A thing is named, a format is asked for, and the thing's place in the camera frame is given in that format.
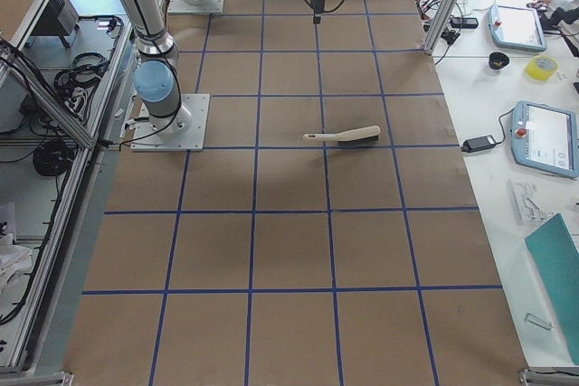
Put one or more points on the white hand brush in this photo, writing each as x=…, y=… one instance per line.
x=354, y=137

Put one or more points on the blue teach pendant far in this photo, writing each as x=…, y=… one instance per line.
x=516, y=28

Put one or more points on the blue teach pendant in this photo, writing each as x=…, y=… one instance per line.
x=516, y=28
x=545, y=138

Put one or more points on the black adapter on desk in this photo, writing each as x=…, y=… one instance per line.
x=478, y=144

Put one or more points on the yellow tape roll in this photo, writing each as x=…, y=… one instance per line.
x=541, y=68

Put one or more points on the grey control box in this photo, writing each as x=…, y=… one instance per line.
x=59, y=18

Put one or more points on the blue teach pendant near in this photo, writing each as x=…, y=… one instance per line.
x=545, y=138

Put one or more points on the teal folder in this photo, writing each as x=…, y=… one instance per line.
x=556, y=259

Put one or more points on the metal hex key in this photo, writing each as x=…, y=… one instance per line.
x=538, y=321

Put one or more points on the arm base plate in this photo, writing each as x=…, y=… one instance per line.
x=185, y=132
x=195, y=7

